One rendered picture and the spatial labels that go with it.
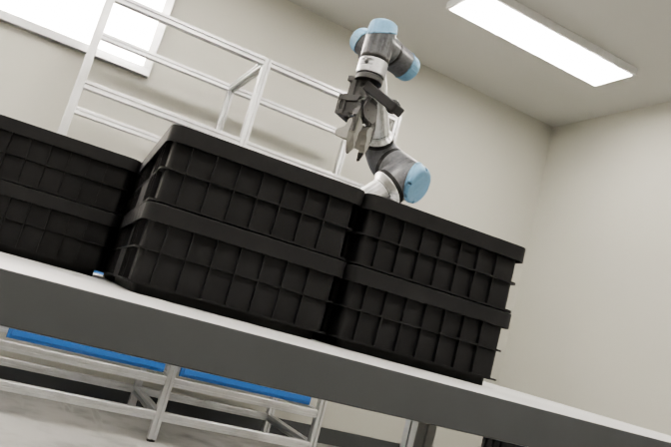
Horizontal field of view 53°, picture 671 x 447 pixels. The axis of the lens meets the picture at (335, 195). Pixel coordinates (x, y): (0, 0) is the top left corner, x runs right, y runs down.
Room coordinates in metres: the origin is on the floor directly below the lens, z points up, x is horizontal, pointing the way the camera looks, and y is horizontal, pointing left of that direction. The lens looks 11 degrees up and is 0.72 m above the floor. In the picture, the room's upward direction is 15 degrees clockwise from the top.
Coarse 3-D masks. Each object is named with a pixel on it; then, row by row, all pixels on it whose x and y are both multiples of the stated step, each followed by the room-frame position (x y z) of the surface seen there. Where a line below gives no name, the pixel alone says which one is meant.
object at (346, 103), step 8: (360, 72) 1.60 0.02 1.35; (352, 80) 1.63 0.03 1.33; (360, 80) 1.62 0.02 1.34; (368, 80) 1.61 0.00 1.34; (376, 80) 1.59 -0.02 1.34; (352, 88) 1.62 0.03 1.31; (360, 88) 1.62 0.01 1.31; (344, 96) 1.61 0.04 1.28; (352, 96) 1.60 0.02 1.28; (360, 96) 1.59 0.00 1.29; (368, 96) 1.60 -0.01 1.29; (336, 104) 1.62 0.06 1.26; (344, 104) 1.61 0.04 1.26; (352, 104) 1.60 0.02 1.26; (368, 104) 1.59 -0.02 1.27; (376, 104) 1.62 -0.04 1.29; (336, 112) 1.62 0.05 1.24; (344, 112) 1.61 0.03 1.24; (368, 112) 1.60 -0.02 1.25; (376, 112) 1.63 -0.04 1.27; (344, 120) 1.65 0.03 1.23; (368, 120) 1.61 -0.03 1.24
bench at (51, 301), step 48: (0, 288) 0.51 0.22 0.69; (48, 288) 0.52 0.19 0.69; (96, 288) 0.62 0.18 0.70; (48, 336) 0.53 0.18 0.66; (96, 336) 0.54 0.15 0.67; (144, 336) 0.55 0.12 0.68; (192, 336) 0.57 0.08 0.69; (240, 336) 0.58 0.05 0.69; (288, 336) 0.80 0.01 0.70; (288, 384) 0.60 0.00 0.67; (336, 384) 0.62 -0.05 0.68; (384, 384) 0.64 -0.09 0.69; (432, 384) 0.66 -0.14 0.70; (432, 432) 1.83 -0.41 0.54; (480, 432) 0.68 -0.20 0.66; (528, 432) 0.71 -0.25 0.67; (576, 432) 0.73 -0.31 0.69; (624, 432) 0.76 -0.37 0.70
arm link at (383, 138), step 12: (360, 36) 1.75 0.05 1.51; (360, 48) 1.76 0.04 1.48; (384, 84) 1.85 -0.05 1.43; (384, 108) 1.90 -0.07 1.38; (384, 120) 1.93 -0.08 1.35; (384, 132) 1.96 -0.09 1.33; (372, 144) 1.99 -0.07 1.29; (384, 144) 1.98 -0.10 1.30; (372, 156) 2.01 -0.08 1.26; (372, 168) 2.03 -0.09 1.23
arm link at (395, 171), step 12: (384, 156) 1.99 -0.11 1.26; (396, 156) 1.97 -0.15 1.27; (408, 156) 1.98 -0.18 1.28; (384, 168) 1.96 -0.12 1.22; (396, 168) 1.94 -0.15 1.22; (408, 168) 1.93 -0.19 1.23; (420, 168) 1.93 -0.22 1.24; (384, 180) 1.93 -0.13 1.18; (396, 180) 1.93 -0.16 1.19; (408, 180) 1.92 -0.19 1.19; (420, 180) 1.94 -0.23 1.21; (372, 192) 1.93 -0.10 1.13; (384, 192) 1.93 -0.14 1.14; (396, 192) 1.93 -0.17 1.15; (408, 192) 1.93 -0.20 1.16; (420, 192) 1.97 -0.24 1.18
